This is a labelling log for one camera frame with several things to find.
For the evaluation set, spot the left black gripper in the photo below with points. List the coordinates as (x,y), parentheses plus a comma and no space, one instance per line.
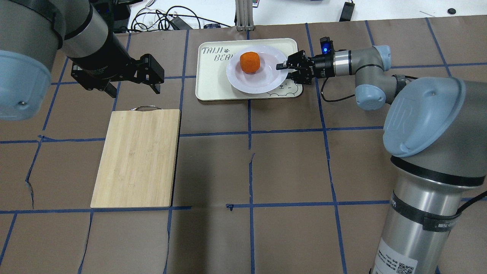
(102,58)

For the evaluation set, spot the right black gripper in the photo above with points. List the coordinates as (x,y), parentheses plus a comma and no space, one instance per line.
(321,67)

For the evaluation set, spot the white round plate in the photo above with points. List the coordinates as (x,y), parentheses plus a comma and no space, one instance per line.
(265,79)

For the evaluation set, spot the orange fruit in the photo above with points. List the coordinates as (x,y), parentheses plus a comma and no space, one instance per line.
(250,62)

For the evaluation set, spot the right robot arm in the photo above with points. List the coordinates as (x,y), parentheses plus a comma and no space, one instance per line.
(436,133)

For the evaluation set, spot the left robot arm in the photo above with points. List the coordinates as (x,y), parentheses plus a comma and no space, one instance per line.
(32,31)

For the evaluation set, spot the cream bear tray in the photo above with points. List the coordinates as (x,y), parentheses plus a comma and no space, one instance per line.
(219,75)

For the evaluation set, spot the wooden cutting board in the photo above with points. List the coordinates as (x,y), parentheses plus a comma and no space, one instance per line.
(138,161)

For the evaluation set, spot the small black power adapter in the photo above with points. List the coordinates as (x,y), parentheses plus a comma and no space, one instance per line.
(347,11)

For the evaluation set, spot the brown paper table mat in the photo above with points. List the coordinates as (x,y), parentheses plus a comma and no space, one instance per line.
(268,186)

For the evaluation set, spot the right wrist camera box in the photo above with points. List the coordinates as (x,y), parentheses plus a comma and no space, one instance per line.
(326,45)

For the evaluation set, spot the aluminium frame post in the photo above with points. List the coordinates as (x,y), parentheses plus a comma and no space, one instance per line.
(244,15)

